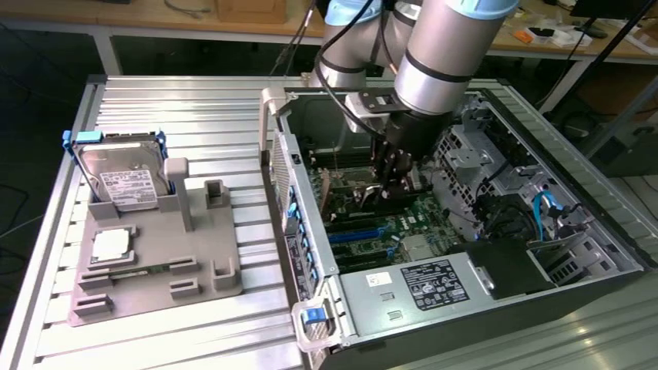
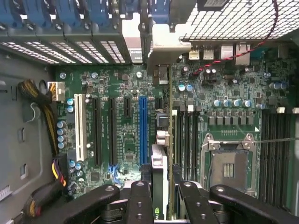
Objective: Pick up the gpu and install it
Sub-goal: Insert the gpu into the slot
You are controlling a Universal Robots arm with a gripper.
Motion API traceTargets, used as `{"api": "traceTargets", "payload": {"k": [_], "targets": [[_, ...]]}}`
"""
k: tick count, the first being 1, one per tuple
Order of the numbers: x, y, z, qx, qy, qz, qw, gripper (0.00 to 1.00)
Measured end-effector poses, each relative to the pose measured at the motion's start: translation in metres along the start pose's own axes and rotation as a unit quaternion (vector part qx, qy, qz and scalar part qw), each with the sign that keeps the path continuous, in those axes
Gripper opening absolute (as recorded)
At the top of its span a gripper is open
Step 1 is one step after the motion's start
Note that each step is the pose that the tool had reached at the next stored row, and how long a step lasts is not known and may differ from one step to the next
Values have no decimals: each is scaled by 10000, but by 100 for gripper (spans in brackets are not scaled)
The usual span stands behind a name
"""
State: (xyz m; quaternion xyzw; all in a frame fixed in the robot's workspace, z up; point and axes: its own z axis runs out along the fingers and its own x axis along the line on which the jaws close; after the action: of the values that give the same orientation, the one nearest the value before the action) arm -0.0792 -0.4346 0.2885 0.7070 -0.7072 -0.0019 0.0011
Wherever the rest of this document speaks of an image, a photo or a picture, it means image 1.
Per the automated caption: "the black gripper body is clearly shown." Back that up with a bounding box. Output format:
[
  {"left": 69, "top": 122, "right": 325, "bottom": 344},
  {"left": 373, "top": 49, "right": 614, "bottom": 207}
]
[{"left": 379, "top": 109, "right": 453, "bottom": 163}]

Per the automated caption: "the graphics card with fan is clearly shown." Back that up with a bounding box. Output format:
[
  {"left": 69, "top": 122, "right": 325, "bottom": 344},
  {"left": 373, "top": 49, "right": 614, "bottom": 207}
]
[{"left": 317, "top": 167, "right": 425, "bottom": 219}]

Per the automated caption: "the metal disk bay cage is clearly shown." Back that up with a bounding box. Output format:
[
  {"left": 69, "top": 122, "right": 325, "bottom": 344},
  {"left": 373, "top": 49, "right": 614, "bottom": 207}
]
[{"left": 433, "top": 123, "right": 518, "bottom": 196}]

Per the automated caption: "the green motherboard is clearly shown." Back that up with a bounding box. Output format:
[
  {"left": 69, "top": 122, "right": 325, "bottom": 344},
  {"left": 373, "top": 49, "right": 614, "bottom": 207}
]
[{"left": 301, "top": 148, "right": 463, "bottom": 273}]

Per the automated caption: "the blue expansion slot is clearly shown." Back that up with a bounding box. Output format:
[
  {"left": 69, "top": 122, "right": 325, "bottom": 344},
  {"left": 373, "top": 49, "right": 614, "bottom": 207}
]
[{"left": 327, "top": 229, "right": 387, "bottom": 244}]

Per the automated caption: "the silver chipset heatsink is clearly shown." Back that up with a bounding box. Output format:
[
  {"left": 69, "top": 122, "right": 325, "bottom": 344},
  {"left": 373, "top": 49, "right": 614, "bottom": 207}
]
[{"left": 403, "top": 235, "right": 439, "bottom": 260}]

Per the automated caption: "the orange and white box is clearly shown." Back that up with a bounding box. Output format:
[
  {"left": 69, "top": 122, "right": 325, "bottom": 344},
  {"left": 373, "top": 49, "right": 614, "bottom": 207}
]
[{"left": 512, "top": 26, "right": 555, "bottom": 45}]

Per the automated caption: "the grey power supply unit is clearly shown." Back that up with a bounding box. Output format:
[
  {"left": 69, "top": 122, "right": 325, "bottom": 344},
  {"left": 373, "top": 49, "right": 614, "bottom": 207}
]
[{"left": 336, "top": 257, "right": 498, "bottom": 337}]

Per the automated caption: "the black monitor stand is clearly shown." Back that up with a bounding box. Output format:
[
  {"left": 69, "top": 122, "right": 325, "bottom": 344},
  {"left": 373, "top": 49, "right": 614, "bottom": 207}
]
[{"left": 568, "top": 0, "right": 620, "bottom": 39}]

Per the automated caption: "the open black PC case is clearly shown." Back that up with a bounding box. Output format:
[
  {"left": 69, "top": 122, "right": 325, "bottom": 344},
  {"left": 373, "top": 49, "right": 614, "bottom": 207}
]
[{"left": 259, "top": 86, "right": 658, "bottom": 370}]

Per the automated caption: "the black slanted pole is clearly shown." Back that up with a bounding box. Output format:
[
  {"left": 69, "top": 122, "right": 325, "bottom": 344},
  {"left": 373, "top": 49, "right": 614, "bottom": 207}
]
[{"left": 536, "top": 0, "right": 642, "bottom": 113}]

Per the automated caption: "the grey parts rack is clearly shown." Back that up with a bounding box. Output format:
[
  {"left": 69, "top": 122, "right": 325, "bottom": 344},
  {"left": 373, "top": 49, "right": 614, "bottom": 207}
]
[{"left": 65, "top": 156, "right": 243, "bottom": 328}]

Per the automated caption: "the hard disk in blue caddy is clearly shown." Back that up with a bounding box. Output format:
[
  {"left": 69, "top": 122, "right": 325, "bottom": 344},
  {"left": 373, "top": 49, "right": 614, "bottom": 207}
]
[{"left": 60, "top": 129, "right": 173, "bottom": 213}]

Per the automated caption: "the green RAM stick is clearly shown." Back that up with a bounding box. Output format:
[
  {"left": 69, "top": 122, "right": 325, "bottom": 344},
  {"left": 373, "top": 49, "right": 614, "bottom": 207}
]
[{"left": 106, "top": 264, "right": 173, "bottom": 278}]

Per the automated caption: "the silver CPU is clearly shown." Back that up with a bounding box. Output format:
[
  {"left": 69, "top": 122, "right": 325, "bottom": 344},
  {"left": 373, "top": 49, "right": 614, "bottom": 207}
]
[{"left": 90, "top": 229, "right": 132, "bottom": 261}]

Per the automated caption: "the wooden desk with white legs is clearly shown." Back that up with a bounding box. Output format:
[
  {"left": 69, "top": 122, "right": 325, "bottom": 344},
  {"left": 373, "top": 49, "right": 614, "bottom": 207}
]
[{"left": 0, "top": 0, "right": 658, "bottom": 113}]

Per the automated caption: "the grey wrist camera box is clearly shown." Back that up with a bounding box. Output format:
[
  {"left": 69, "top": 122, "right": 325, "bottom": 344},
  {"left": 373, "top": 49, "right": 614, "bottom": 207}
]
[{"left": 343, "top": 90, "right": 412, "bottom": 134}]

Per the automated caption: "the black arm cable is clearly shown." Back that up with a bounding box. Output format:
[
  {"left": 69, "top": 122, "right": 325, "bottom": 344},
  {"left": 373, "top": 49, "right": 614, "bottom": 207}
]
[{"left": 312, "top": 0, "right": 392, "bottom": 140}]

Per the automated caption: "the blue SATA wire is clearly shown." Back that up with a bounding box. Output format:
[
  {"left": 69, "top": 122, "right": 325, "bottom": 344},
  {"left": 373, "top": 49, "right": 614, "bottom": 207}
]
[{"left": 531, "top": 190, "right": 562, "bottom": 242}]

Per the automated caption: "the thin grey hanging cable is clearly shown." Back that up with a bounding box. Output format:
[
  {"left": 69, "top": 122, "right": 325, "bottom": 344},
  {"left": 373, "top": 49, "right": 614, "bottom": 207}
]
[{"left": 268, "top": 0, "right": 315, "bottom": 76}]

